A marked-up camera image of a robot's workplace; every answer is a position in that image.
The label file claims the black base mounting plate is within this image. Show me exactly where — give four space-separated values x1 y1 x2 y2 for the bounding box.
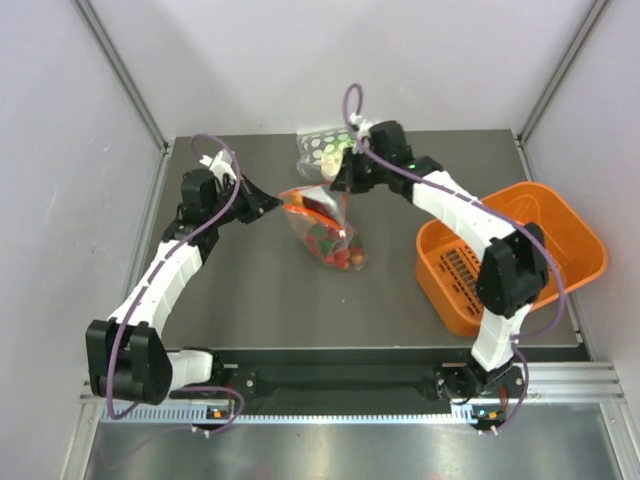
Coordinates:
169 347 531 416

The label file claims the clear orange-zip bag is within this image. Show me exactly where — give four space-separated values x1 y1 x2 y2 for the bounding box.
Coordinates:
278 184 368 271

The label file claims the clear bag with dotted item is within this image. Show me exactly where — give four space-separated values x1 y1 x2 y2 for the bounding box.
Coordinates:
296 127 362 183

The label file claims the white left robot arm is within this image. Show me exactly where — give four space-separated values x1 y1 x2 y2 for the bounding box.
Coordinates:
85 167 282 405

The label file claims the fake orange-purple fruit slice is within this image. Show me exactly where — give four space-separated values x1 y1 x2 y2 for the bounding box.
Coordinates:
286 187 333 217

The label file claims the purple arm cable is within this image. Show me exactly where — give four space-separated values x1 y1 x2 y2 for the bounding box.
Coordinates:
104 133 242 421
343 82 569 339

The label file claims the fake red berry bunch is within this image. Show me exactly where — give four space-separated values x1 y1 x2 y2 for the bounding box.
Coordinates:
302 224 367 271

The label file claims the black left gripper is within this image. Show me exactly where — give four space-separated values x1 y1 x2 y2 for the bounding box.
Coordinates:
207 172 282 227

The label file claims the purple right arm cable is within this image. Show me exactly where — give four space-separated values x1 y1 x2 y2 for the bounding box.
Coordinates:
343 82 569 339

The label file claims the orange plastic basket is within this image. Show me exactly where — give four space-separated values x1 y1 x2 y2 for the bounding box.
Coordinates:
415 182 608 337

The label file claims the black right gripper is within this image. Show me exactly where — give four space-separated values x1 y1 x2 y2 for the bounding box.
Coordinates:
331 147 391 195

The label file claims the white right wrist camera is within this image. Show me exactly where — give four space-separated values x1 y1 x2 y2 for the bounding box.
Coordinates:
349 113 374 154

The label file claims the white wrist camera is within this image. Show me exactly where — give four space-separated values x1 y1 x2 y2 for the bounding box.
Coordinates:
349 113 374 154
199 149 237 185

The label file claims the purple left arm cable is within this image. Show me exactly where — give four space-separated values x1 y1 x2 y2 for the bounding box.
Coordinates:
104 133 242 421

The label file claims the grey slotted cable duct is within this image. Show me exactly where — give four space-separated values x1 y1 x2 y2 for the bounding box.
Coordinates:
119 398 506 427

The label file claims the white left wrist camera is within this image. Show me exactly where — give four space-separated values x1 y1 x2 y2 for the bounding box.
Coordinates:
199 149 237 185

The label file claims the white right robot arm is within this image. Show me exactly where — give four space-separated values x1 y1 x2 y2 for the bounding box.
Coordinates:
331 114 549 396

